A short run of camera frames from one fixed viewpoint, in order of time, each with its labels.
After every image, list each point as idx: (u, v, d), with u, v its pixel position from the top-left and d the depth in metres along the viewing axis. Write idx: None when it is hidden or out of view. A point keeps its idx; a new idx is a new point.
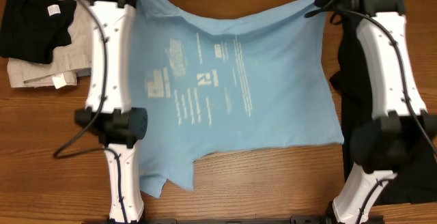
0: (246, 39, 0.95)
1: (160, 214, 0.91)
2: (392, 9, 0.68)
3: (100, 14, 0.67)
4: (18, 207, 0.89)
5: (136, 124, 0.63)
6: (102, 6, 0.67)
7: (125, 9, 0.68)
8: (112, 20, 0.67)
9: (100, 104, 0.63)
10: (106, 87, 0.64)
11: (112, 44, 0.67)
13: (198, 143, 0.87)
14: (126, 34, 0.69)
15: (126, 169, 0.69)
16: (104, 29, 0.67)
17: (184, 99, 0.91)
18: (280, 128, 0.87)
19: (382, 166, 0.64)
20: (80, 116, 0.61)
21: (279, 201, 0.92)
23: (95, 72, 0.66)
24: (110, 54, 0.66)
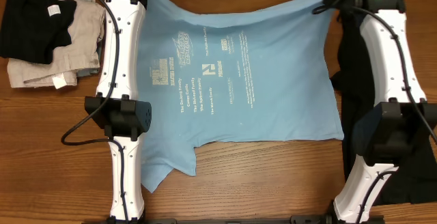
0: (251, 32, 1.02)
1: (158, 214, 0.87)
2: (394, 7, 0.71)
3: (115, 10, 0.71)
4: (17, 207, 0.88)
5: (143, 114, 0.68)
6: (117, 3, 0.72)
7: (138, 5, 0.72)
8: (125, 15, 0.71)
9: (109, 90, 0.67)
10: (116, 74, 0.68)
11: (124, 37, 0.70)
13: (199, 132, 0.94)
14: (137, 26, 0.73)
15: (130, 162, 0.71)
16: (118, 23, 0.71)
17: (188, 87, 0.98)
18: (279, 117, 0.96)
19: (382, 157, 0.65)
20: (90, 102, 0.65)
21: (280, 201, 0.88)
23: (107, 61, 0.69)
24: (122, 45, 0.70)
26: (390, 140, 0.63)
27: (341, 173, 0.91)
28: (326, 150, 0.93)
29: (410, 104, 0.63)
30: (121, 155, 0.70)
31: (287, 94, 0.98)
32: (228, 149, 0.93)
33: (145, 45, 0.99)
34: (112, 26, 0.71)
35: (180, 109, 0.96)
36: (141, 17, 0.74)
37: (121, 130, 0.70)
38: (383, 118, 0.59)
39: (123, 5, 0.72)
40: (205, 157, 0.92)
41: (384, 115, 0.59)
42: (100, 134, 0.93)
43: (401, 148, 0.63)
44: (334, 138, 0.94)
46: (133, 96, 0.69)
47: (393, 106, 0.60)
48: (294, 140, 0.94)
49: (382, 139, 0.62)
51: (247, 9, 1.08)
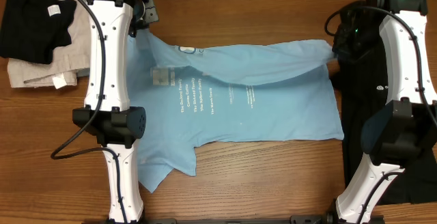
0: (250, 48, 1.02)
1: (159, 214, 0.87)
2: (416, 9, 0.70)
3: (99, 14, 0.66)
4: (18, 207, 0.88)
5: (135, 123, 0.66)
6: (100, 5, 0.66)
7: (124, 8, 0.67)
8: (110, 19, 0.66)
9: (97, 102, 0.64)
10: (104, 85, 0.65)
11: (110, 43, 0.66)
13: (199, 132, 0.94)
14: (123, 31, 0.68)
15: (125, 169, 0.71)
16: (102, 28, 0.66)
17: (188, 88, 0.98)
18: (280, 119, 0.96)
19: (388, 158, 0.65)
20: (79, 115, 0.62)
21: (280, 201, 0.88)
23: (93, 71, 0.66)
24: (108, 53, 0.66)
26: (398, 139, 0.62)
27: (341, 173, 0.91)
28: (326, 150, 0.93)
29: (422, 105, 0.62)
30: (116, 162, 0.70)
31: (287, 100, 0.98)
32: (228, 149, 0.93)
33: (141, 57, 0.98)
34: (95, 31, 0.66)
35: (180, 109, 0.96)
36: (128, 19, 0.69)
37: (114, 138, 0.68)
38: (393, 117, 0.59)
39: (107, 7, 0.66)
40: (205, 157, 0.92)
41: (395, 113, 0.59)
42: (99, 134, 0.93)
43: (410, 149, 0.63)
44: (334, 138, 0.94)
46: (125, 104, 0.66)
47: (405, 106, 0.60)
48: (294, 140, 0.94)
49: (390, 139, 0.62)
51: (247, 9, 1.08)
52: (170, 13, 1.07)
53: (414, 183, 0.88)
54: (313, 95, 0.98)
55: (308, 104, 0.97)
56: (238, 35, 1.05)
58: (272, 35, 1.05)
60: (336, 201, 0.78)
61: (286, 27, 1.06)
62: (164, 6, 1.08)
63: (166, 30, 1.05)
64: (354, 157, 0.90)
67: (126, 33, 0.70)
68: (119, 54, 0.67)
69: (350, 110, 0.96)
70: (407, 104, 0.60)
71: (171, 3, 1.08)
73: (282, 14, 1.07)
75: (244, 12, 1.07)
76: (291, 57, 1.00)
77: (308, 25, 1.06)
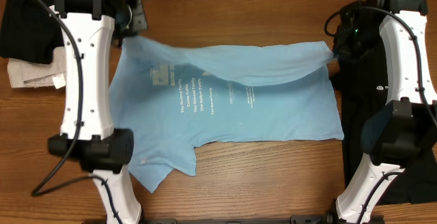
0: (247, 51, 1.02)
1: (160, 214, 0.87)
2: (416, 9, 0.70)
3: (74, 29, 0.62)
4: (18, 207, 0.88)
5: (119, 151, 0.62)
6: (76, 18, 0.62)
7: (102, 21, 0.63)
8: (87, 35, 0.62)
9: (75, 130, 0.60)
10: (82, 111, 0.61)
11: (89, 62, 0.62)
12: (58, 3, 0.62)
13: (199, 132, 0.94)
14: (102, 48, 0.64)
15: (117, 190, 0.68)
16: (78, 44, 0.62)
17: (188, 88, 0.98)
18: (280, 120, 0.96)
19: (388, 158, 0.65)
20: (56, 144, 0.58)
21: (280, 201, 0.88)
23: (70, 93, 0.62)
24: (87, 73, 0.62)
26: (398, 139, 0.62)
27: (341, 173, 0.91)
28: (326, 150, 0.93)
29: (422, 105, 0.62)
30: (106, 186, 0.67)
31: (286, 101, 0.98)
32: (228, 149, 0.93)
33: (136, 63, 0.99)
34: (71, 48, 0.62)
35: (180, 109, 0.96)
36: (108, 33, 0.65)
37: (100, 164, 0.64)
38: (393, 117, 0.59)
39: (82, 20, 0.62)
40: (205, 157, 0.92)
41: (395, 114, 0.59)
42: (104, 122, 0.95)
43: (410, 149, 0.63)
44: (334, 138, 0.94)
46: (106, 126, 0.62)
47: (404, 106, 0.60)
48: (294, 140, 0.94)
49: (390, 139, 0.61)
51: (247, 9, 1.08)
52: (170, 14, 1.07)
53: (414, 183, 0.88)
54: (312, 95, 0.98)
55: (308, 105, 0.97)
56: (238, 35, 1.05)
58: (273, 35, 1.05)
60: (336, 201, 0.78)
61: (286, 27, 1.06)
62: (164, 6, 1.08)
63: (166, 30, 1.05)
64: (354, 157, 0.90)
67: (107, 48, 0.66)
68: (100, 73, 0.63)
69: (350, 110, 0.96)
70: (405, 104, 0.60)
71: (171, 3, 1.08)
73: (283, 14, 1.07)
75: (244, 12, 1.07)
76: (289, 61, 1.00)
77: (308, 26, 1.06)
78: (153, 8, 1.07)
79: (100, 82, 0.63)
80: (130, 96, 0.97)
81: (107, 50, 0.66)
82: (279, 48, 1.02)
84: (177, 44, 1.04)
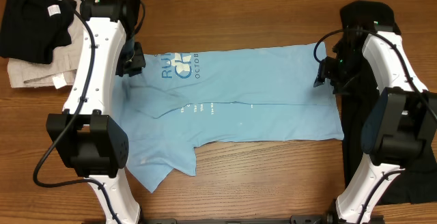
0: (247, 55, 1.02)
1: (159, 214, 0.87)
2: (391, 30, 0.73)
3: (94, 28, 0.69)
4: (17, 207, 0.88)
5: (116, 137, 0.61)
6: (97, 21, 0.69)
7: (118, 24, 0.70)
8: (103, 32, 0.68)
9: (78, 106, 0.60)
10: (88, 89, 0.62)
11: (102, 51, 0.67)
12: (83, 14, 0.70)
13: (199, 132, 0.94)
14: (115, 46, 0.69)
15: (113, 194, 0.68)
16: (95, 39, 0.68)
17: (189, 90, 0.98)
18: (280, 120, 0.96)
19: (388, 158, 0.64)
20: (54, 123, 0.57)
21: (280, 201, 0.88)
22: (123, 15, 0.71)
23: (78, 76, 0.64)
24: (98, 61, 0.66)
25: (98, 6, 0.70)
26: (397, 136, 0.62)
27: (341, 173, 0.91)
28: (326, 150, 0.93)
29: (414, 93, 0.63)
30: (102, 189, 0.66)
31: (285, 100, 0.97)
32: (228, 149, 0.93)
33: None
34: (88, 42, 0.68)
35: (180, 109, 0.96)
36: (120, 38, 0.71)
37: (93, 169, 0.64)
38: (388, 102, 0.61)
39: (102, 23, 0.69)
40: (205, 157, 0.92)
41: (390, 98, 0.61)
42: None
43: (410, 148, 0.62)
44: (334, 138, 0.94)
46: (106, 113, 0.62)
47: (399, 97, 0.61)
48: (294, 140, 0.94)
49: (389, 134, 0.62)
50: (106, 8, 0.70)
51: (247, 9, 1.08)
52: (170, 14, 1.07)
53: (414, 183, 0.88)
54: (313, 96, 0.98)
55: (308, 105, 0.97)
56: (238, 35, 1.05)
58: (273, 35, 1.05)
60: (336, 201, 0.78)
61: (286, 27, 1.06)
62: (164, 6, 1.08)
63: (166, 30, 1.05)
64: (354, 157, 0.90)
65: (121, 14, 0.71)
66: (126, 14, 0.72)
67: (117, 52, 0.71)
68: (108, 64, 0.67)
69: (350, 110, 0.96)
70: (399, 91, 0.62)
71: (171, 3, 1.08)
73: (282, 14, 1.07)
75: (244, 12, 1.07)
76: (289, 63, 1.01)
77: (308, 26, 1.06)
78: (152, 8, 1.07)
79: (107, 73, 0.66)
80: (129, 98, 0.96)
81: (117, 56, 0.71)
82: (279, 50, 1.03)
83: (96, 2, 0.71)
84: (177, 44, 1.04)
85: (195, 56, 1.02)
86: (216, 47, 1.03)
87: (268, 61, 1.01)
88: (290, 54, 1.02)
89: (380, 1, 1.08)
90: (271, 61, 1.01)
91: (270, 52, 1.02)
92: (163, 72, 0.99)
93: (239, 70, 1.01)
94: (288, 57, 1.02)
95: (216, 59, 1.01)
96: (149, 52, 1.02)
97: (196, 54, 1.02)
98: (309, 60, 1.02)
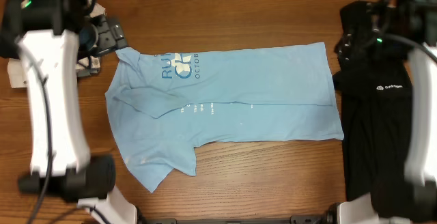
0: (248, 55, 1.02)
1: (159, 214, 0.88)
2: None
3: (34, 46, 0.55)
4: (17, 206, 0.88)
5: (97, 176, 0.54)
6: (36, 37, 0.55)
7: (64, 35, 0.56)
8: (50, 54, 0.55)
9: (47, 162, 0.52)
10: (52, 138, 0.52)
11: (52, 86, 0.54)
12: (12, 25, 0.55)
13: (199, 132, 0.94)
14: (70, 65, 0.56)
15: (106, 211, 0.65)
16: (41, 67, 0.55)
17: (190, 90, 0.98)
18: (280, 120, 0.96)
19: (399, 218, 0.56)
20: (26, 184, 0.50)
21: (279, 201, 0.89)
22: (65, 11, 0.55)
23: (36, 126, 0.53)
24: (53, 95, 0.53)
25: (29, 12, 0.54)
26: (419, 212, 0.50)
27: (341, 173, 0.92)
28: (326, 150, 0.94)
29: None
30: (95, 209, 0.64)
31: (285, 100, 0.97)
32: (228, 149, 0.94)
33: (135, 68, 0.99)
34: (31, 71, 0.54)
35: (180, 109, 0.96)
36: (73, 48, 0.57)
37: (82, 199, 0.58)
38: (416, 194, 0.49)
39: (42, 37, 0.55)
40: (205, 157, 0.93)
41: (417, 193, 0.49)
42: (104, 116, 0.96)
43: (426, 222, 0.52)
44: (334, 138, 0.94)
46: (82, 160, 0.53)
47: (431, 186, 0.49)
48: (294, 140, 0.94)
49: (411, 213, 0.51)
50: (41, 8, 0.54)
51: (248, 9, 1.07)
52: (170, 14, 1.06)
53: None
54: (313, 96, 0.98)
55: (308, 104, 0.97)
56: (238, 35, 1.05)
58: (273, 35, 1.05)
60: (339, 206, 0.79)
61: (286, 27, 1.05)
62: (164, 7, 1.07)
63: (166, 30, 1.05)
64: (354, 158, 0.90)
65: (65, 14, 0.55)
66: (68, 7, 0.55)
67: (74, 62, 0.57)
68: (67, 93, 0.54)
69: (350, 110, 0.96)
70: (434, 186, 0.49)
71: (171, 3, 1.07)
73: (283, 14, 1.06)
75: (245, 13, 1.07)
76: (289, 63, 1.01)
77: (308, 26, 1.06)
78: (152, 8, 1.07)
79: (67, 104, 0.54)
80: (128, 98, 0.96)
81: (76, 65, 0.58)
82: (279, 50, 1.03)
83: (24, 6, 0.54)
84: (177, 45, 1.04)
85: (195, 56, 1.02)
86: (216, 48, 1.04)
87: (268, 61, 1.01)
88: (289, 54, 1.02)
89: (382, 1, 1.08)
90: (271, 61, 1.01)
91: (269, 52, 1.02)
92: (163, 72, 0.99)
93: (239, 70, 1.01)
94: (287, 57, 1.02)
95: (216, 59, 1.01)
96: (150, 52, 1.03)
97: (196, 54, 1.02)
98: (309, 60, 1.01)
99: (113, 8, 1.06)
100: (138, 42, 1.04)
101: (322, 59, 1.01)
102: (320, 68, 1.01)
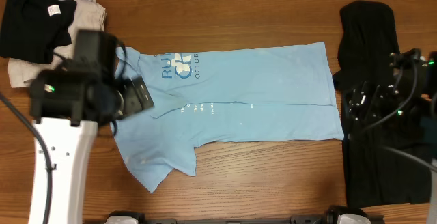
0: (248, 55, 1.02)
1: (159, 214, 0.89)
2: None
3: (50, 134, 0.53)
4: (18, 206, 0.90)
5: None
6: (52, 123, 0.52)
7: (83, 126, 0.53)
8: (61, 143, 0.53)
9: None
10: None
11: (61, 173, 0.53)
12: (34, 107, 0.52)
13: (199, 132, 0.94)
14: (82, 156, 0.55)
15: None
16: (52, 154, 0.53)
17: (190, 90, 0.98)
18: (281, 121, 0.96)
19: None
20: None
21: (279, 201, 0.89)
22: (87, 100, 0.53)
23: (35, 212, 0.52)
24: (58, 188, 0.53)
25: (52, 99, 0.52)
26: None
27: (341, 173, 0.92)
28: (326, 150, 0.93)
29: None
30: None
31: (285, 100, 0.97)
32: (228, 149, 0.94)
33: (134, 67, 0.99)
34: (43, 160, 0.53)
35: (180, 109, 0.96)
36: (89, 138, 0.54)
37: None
38: None
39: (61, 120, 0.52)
40: (205, 157, 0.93)
41: None
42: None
43: None
44: (334, 138, 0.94)
46: None
47: None
48: (294, 140, 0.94)
49: None
50: (64, 91, 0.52)
51: (247, 9, 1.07)
52: (170, 14, 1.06)
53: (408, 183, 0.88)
54: (313, 96, 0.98)
55: (308, 105, 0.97)
56: (238, 35, 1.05)
58: (272, 35, 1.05)
60: (339, 216, 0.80)
61: (285, 27, 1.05)
62: (164, 7, 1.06)
63: (166, 30, 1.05)
64: (354, 158, 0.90)
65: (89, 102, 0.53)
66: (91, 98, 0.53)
67: (85, 157, 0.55)
68: (74, 186, 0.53)
69: None
70: None
71: (170, 3, 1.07)
73: (283, 14, 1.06)
75: (245, 12, 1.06)
76: (289, 63, 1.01)
77: (308, 26, 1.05)
78: (152, 8, 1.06)
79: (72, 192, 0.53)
80: None
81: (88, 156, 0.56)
82: (279, 50, 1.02)
83: (49, 90, 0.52)
84: (177, 44, 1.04)
85: (195, 56, 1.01)
86: (216, 47, 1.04)
87: (268, 61, 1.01)
88: (290, 54, 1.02)
89: (381, 1, 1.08)
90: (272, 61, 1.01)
91: (270, 52, 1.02)
92: (163, 72, 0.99)
93: (239, 70, 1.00)
94: (288, 58, 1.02)
95: (216, 58, 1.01)
96: (150, 52, 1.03)
97: (196, 54, 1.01)
98: (309, 60, 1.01)
99: (113, 8, 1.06)
100: (138, 41, 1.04)
101: (322, 58, 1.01)
102: (321, 68, 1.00)
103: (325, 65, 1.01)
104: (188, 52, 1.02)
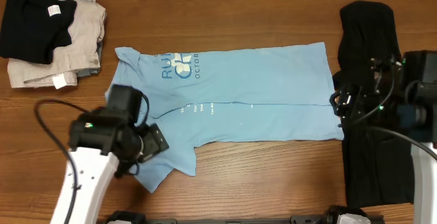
0: (248, 56, 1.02)
1: (159, 214, 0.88)
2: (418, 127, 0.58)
3: (80, 160, 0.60)
4: (18, 206, 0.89)
5: None
6: (83, 152, 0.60)
7: (110, 157, 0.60)
8: (89, 168, 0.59)
9: None
10: None
11: (85, 192, 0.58)
12: (72, 138, 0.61)
13: (199, 132, 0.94)
14: (102, 184, 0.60)
15: None
16: (80, 175, 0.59)
17: (190, 90, 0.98)
18: (281, 121, 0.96)
19: None
20: None
21: (280, 201, 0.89)
22: (116, 139, 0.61)
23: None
24: (78, 205, 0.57)
25: (90, 132, 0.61)
26: None
27: (341, 173, 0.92)
28: (326, 150, 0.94)
29: None
30: None
31: (285, 100, 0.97)
32: (228, 149, 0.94)
33: (134, 68, 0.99)
34: (71, 180, 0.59)
35: (180, 109, 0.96)
36: (110, 171, 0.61)
37: None
38: None
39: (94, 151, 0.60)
40: (205, 157, 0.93)
41: None
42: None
43: None
44: (334, 138, 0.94)
46: None
47: None
48: (294, 140, 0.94)
49: None
50: (100, 132, 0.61)
51: (247, 9, 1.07)
52: (170, 14, 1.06)
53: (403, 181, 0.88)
54: (313, 96, 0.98)
55: (308, 105, 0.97)
56: (239, 35, 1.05)
58: (272, 35, 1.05)
60: (339, 215, 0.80)
61: (286, 27, 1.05)
62: (164, 7, 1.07)
63: (166, 30, 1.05)
64: (354, 158, 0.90)
65: (116, 141, 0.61)
66: (120, 138, 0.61)
67: (104, 188, 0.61)
68: (91, 207, 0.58)
69: None
70: None
71: (171, 3, 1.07)
73: (283, 14, 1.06)
75: (245, 13, 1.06)
76: (289, 64, 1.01)
77: (308, 26, 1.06)
78: (152, 9, 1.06)
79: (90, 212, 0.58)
80: None
81: (105, 189, 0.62)
82: (279, 50, 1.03)
83: (88, 126, 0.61)
84: (177, 44, 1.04)
85: (195, 56, 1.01)
86: (216, 48, 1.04)
87: (268, 61, 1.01)
88: (290, 54, 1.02)
89: (381, 1, 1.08)
90: (272, 61, 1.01)
91: (270, 53, 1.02)
92: (163, 72, 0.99)
93: (240, 70, 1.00)
94: (288, 58, 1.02)
95: (216, 58, 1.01)
96: (150, 52, 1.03)
97: (196, 54, 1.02)
98: (309, 60, 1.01)
99: (114, 8, 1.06)
100: (138, 42, 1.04)
101: (322, 59, 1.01)
102: (321, 69, 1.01)
103: (325, 65, 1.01)
104: (188, 52, 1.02)
